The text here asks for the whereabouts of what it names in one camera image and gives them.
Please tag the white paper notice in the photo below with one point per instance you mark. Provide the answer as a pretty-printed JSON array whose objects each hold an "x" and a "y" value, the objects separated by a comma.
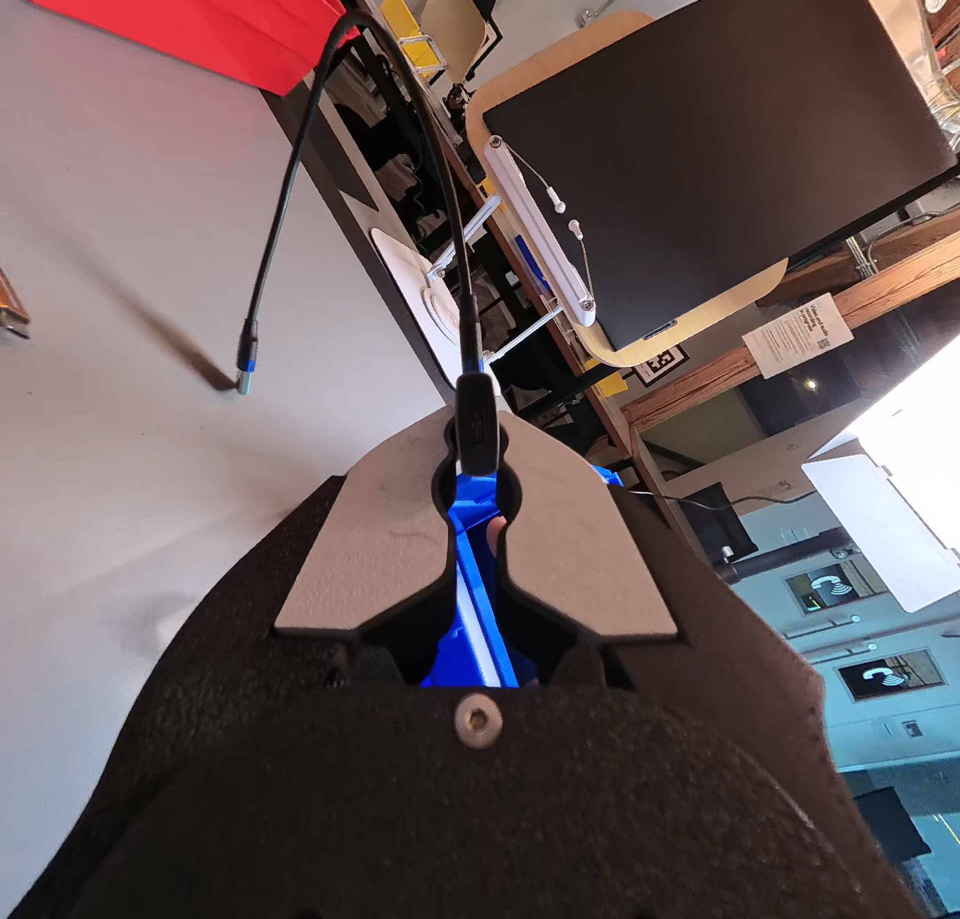
[{"x": 795, "y": 334}]

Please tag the white flat panel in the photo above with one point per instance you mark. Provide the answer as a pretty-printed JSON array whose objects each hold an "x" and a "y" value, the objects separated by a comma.
[{"x": 885, "y": 536}]

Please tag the slim grey usb hub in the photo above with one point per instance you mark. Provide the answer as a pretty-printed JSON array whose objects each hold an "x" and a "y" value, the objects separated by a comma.
[{"x": 11, "y": 308}]

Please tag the white bar lamp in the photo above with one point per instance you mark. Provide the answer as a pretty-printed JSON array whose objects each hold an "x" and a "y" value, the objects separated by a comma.
[{"x": 536, "y": 233}]

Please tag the white rounded pad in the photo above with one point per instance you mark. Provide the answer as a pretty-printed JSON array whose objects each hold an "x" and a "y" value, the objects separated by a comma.
[{"x": 409, "y": 274}]

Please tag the blue plastic bin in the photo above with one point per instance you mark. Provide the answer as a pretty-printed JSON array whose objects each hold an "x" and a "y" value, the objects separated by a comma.
[{"x": 469, "y": 634}]

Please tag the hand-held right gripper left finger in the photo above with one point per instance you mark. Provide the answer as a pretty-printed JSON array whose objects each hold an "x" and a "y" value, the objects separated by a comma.
[{"x": 375, "y": 544}]

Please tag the yellow plastic bin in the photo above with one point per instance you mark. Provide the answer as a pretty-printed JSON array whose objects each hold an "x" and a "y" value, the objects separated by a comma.
[{"x": 397, "y": 15}]

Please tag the wall display screen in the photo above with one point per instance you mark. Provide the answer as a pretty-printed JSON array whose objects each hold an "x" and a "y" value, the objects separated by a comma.
[
  {"x": 832, "y": 589},
  {"x": 892, "y": 675}
]

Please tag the wooden beam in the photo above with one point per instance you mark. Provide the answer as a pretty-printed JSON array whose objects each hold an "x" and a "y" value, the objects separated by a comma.
[{"x": 900, "y": 281}]

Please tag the square black-and-white marker tag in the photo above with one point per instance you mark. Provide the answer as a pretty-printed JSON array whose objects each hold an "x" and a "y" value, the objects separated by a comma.
[{"x": 664, "y": 364}]

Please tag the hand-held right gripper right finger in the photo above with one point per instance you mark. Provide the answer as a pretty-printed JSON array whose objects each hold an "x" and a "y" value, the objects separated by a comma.
[{"x": 577, "y": 551}]

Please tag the black board with wooden edge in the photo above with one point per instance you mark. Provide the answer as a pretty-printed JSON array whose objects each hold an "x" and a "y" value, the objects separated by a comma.
[{"x": 712, "y": 146}]

